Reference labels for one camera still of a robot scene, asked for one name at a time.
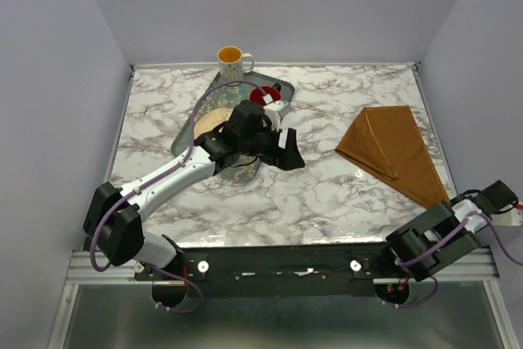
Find red black mug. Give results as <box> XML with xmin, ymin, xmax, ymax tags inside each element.
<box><xmin>249</xmin><ymin>85</ymin><xmax>282</xmax><ymax>106</ymax></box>

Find aluminium frame rail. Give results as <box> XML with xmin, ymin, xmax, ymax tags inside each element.
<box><xmin>65</xmin><ymin>247</ymin><xmax>502</xmax><ymax>284</ymax></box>

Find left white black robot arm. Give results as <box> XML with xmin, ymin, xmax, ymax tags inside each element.
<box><xmin>83</xmin><ymin>100</ymin><xmax>305</xmax><ymax>280</ymax></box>

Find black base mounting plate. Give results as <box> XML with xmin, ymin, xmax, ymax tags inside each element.
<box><xmin>134</xmin><ymin>242</ymin><xmax>413</xmax><ymax>299</ymax></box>

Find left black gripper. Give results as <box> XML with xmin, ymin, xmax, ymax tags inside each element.
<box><xmin>239</xmin><ymin>121</ymin><xmax>306</xmax><ymax>171</ymax></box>

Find green floral tray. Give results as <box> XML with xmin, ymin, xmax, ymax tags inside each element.
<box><xmin>171</xmin><ymin>71</ymin><xmax>295</xmax><ymax>183</ymax></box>

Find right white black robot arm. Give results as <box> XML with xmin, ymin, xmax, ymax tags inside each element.
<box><xmin>375</xmin><ymin>181</ymin><xmax>519</xmax><ymax>282</ymax></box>

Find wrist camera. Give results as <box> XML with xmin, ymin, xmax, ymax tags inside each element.
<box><xmin>492</xmin><ymin>204</ymin><xmax>522</xmax><ymax>227</ymax></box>
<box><xmin>263</xmin><ymin>100</ymin><xmax>292</xmax><ymax>131</ymax></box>

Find brown cloth napkin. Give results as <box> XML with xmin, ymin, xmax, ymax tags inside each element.
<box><xmin>335</xmin><ymin>105</ymin><xmax>449</xmax><ymax>208</ymax></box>

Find peach floral plate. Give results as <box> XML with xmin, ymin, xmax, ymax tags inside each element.
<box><xmin>194</xmin><ymin>108</ymin><xmax>233</xmax><ymax>140</ymax></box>

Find white mug yellow inside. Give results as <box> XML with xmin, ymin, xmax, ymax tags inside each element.
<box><xmin>217</xmin><ymin>46</ymin><xmax>254</xmax><ymax>86</ymax></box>

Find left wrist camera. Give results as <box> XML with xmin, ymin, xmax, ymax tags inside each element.
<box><xmin>263</xmin><ymin>100</ymin><xmax>292</xmax><ymax>131</ymax></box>

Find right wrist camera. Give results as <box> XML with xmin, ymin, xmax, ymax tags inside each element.
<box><xmin>492</xmin><ymin>204</ymin><xmax>522</xmax><ymax>227</ymax></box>

